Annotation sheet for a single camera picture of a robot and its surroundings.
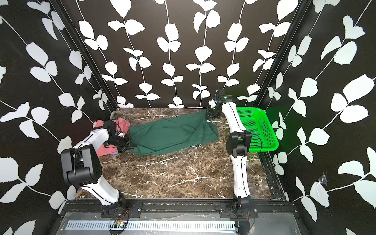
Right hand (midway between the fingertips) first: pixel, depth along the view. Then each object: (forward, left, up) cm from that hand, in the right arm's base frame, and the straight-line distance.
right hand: (204, 113), depth 97 cm
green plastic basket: (-8, -43, -14) cm, 46 cm away
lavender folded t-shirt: (-22, +58, -14) cm, 63 cm away
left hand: (-19, +43, -7) cm, 48 cm away
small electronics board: (-60, +43, -15) cm, 76 cm away
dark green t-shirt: (-5, +15, -15) cm, 21 cm away
